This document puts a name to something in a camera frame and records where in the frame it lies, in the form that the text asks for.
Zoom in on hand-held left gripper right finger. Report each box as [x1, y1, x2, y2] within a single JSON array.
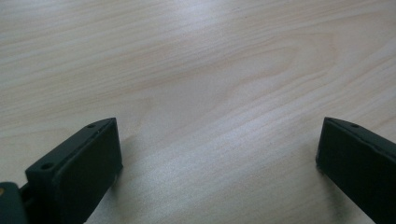
[[315, 117, 396, 224]]

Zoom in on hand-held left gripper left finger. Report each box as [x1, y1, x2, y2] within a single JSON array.
[[20, 117, 124, 224]]

